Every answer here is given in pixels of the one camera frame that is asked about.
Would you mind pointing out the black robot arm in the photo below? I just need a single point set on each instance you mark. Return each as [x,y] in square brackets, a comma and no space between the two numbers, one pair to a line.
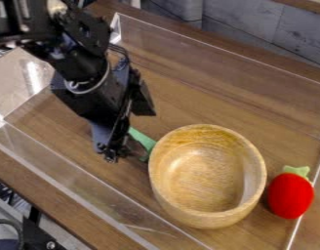
[65,36]

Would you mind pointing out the brown wooden bowl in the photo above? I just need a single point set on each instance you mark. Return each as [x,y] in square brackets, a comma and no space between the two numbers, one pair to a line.
[208,174]

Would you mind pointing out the red toy strawberry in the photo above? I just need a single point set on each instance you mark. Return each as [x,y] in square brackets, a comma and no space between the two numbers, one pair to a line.
[289,192]

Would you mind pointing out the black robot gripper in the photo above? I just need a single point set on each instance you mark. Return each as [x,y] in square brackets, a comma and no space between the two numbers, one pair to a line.
[103,104]

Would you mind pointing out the clear acrylic corner bracket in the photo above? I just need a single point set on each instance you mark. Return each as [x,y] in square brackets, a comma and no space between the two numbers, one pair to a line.
[116,32]

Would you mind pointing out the green rectangular stick block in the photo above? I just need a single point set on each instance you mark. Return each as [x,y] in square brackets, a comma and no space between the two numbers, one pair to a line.
[140,145]

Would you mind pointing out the black table clamp base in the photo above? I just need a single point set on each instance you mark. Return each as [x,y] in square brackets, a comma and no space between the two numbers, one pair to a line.
[31,238]

